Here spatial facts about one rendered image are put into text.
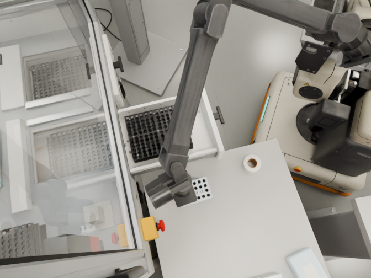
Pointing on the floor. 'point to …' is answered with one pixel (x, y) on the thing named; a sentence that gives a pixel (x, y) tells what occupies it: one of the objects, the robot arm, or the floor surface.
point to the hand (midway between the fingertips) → (181, 192)
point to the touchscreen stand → (143, 49)
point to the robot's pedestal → (343, 230)
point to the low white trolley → (235, 219)
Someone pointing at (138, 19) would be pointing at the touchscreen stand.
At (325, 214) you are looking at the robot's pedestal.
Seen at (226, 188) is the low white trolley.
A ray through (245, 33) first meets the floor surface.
